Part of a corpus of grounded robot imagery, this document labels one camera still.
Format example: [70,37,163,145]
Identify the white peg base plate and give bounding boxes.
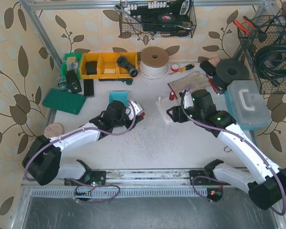
[155,97,178,124]

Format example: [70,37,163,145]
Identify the blue plastic tray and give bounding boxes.
[109,91,129,107]

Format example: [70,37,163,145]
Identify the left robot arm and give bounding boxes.
[22,100,144,186]

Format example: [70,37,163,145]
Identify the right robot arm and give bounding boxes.
[166,89,286,216]

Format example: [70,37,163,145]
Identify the beige work glove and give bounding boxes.
[168,71,209,99]

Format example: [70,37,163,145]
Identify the red white tape roll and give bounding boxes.
[171,63,179,72]

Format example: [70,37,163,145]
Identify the yellow black screwdriver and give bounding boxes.
[169,63,195,75]

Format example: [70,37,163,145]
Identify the yellow storage bin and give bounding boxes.
[80,52,138,80]

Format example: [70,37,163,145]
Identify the dark grey pipe fitting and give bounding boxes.
[117,56,138,78]

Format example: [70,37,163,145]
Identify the black rectangular block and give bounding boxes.
[83,79,94,98]

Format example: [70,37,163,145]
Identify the black box in bin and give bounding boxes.
[85,61,97,75]

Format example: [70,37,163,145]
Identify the black disc spool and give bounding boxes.
[213,59,250,90]

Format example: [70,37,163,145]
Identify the blue clear toolbox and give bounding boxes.
[225,80,271,131]

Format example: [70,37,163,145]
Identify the black green meter device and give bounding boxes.
[65,70,82,94]

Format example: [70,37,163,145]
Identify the green cutting mat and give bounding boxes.
[42,89,86,115]

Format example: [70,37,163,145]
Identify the green storage bin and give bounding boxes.
[61,53,82,79]

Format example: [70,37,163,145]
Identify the black tape roll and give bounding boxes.
[157,13,176,24]

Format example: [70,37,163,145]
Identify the silver wrench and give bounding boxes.
[114,5,141,24]

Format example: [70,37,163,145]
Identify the white cable spool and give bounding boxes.
[139,46,170,80]

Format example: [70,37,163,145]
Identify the top wire basket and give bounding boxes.
[114,0,196,41]

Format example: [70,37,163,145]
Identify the wire basket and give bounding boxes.
[114,0,196,41]
[237,14,286,94]

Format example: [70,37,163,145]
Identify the orange handled pliers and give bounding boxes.
[233,16,257,36]

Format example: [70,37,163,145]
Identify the coiled black hose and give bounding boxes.
[255,42,286,81]

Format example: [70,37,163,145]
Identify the right wire basket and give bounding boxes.
[237,14,286,94]

